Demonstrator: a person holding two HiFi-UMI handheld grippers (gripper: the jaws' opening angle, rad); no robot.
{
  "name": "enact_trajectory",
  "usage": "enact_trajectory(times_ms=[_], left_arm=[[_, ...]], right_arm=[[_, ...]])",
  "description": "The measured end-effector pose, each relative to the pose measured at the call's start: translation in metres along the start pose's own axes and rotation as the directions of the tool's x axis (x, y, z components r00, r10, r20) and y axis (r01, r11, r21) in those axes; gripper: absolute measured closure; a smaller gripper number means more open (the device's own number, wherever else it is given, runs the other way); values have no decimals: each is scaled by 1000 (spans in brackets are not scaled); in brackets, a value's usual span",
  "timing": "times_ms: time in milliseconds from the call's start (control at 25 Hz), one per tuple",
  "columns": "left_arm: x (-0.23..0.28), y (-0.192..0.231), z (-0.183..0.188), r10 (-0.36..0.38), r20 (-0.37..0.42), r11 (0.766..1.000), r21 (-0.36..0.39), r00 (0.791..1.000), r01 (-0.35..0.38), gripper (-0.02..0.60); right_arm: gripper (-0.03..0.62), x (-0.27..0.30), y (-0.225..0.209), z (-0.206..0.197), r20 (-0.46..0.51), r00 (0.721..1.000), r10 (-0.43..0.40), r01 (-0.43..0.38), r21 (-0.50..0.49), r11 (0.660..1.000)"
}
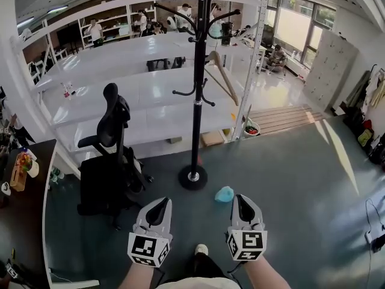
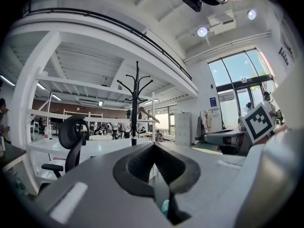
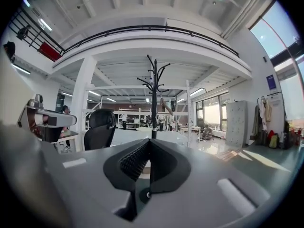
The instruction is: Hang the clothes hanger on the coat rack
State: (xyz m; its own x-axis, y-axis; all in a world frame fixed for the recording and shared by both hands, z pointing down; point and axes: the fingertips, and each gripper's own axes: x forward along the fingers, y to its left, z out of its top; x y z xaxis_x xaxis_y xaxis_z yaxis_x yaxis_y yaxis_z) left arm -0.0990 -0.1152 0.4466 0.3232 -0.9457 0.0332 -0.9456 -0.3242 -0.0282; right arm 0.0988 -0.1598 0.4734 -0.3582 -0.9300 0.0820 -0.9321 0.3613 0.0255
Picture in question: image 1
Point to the person's black trouser leg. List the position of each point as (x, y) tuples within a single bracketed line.
[(209, 268)]

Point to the person's left forearm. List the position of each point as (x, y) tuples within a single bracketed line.
[(141, 277)]

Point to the rack of hanging clothes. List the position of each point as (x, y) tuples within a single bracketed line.
[(368, 113)]

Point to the person's white shoe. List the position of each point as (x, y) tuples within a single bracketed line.
[(201, 248)]

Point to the wooden box with flowers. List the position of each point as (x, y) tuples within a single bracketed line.
[(18, 173)]

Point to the wooden clothes hanger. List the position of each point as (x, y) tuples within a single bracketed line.
[(224, 75)]

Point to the small bottle with red label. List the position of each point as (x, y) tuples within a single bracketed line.
[(65, 91)]

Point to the cardboard box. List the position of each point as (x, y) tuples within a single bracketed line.
[(212, 138)]

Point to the white bucket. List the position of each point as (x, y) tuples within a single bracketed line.
[(252, 128)]

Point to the person's right forearm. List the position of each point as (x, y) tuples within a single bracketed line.
[(266, 274)]

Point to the black metal coat rack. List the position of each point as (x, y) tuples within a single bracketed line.
[(197, 71)]

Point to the teal jug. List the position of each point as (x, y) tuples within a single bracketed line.
[(215, 31)]

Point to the dark desk with white edge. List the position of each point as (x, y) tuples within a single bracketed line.
[(24, 215)]

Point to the wooden slat platform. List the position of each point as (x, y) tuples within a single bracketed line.
[(285, 119)]

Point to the person's white shirt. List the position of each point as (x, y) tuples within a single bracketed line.
[(197, 284)]

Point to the grey locker cabinet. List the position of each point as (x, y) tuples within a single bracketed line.
[(329, 71)]

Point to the light blue cloth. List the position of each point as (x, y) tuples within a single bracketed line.
[(224, 195)]

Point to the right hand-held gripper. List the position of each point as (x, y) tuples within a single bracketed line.
[(247, 243)]

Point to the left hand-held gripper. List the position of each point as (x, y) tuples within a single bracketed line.
[(149, 247)]

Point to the black coffee grinder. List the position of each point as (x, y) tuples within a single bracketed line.
[(226, 33)]

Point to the large white shelf rack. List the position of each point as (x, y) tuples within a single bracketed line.
[(120, 80)]

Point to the black office chair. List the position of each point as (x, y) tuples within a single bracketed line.
[(111, 161)]

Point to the white cup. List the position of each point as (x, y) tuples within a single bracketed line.
[(33, 169)]

